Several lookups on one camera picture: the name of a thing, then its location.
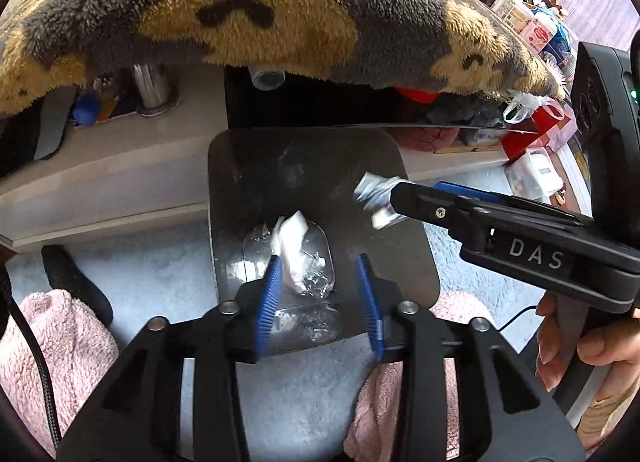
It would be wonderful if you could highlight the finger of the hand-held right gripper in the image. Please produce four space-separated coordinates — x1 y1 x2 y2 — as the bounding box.
434 182 593 223
390 181 591 247

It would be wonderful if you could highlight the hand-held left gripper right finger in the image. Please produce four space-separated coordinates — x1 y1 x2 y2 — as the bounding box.
355 253 586 462

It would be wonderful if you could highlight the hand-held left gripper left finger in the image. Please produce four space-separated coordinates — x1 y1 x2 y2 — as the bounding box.
57 256 284 462

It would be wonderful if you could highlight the white tissue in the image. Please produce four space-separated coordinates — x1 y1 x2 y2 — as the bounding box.
270 211 313 295

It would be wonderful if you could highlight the silver wrapper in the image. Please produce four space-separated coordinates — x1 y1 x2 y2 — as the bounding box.
353 171 410 231

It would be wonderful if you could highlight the black waste bin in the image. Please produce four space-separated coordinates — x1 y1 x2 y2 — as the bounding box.
207 127 442 359

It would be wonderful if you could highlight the person's right hand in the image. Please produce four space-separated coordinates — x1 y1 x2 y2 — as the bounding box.
535 292 640 393

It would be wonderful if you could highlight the clear plastic wrapper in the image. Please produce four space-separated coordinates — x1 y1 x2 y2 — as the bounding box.
242 221 337 300

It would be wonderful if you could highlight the white plastic container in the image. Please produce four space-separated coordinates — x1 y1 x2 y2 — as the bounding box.
504 151 567 203

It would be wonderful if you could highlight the dark clothes heap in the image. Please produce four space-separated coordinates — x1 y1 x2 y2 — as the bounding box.
424 93 507 133

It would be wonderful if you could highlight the red box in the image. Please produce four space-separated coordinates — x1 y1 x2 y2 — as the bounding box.
499 106 567 161

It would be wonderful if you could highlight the white plastic bag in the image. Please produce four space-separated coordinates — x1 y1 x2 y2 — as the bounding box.
501 90 552 125

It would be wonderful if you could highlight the pink fleece trouser leg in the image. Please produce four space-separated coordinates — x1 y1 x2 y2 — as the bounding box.
344 291 497 462
0 289 120 459

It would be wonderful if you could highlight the pink white box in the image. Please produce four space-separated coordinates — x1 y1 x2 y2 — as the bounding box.
520 18 557 53

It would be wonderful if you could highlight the blue white packet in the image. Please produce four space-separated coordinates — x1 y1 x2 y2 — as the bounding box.
542 23 575 63

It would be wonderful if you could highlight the beige carton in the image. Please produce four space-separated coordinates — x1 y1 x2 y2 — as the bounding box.
491 0 532 33

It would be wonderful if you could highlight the grey low table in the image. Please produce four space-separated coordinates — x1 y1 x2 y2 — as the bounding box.
0 64 508 249

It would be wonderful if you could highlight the metal table leg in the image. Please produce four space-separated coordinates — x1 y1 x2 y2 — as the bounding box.
131 63 180 119

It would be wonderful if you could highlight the bear print fleece blanket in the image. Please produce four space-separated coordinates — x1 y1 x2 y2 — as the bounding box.
0 0 566 115

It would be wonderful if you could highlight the blue round object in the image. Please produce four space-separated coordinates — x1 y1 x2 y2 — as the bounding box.
73 93 102 126

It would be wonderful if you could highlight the thin black cable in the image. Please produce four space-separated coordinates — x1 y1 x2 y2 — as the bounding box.
499 306 545 333

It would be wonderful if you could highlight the black braided cable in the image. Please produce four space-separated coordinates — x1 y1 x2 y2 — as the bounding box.
0 262 65 445

